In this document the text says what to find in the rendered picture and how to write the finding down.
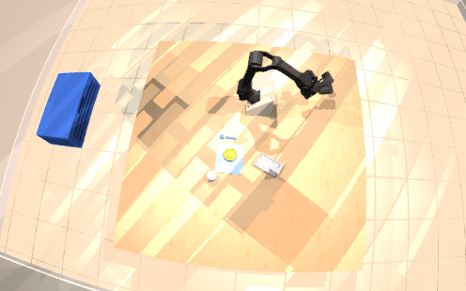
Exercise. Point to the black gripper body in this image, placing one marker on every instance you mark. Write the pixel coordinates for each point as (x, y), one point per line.
(326, 77)

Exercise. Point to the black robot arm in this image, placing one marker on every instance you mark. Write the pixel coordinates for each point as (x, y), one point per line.
(303, 80)

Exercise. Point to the white dish rack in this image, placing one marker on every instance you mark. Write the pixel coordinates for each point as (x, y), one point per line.
(268, 165)

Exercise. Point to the yellow plate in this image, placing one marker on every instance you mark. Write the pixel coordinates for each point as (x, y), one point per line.
(230, 154)

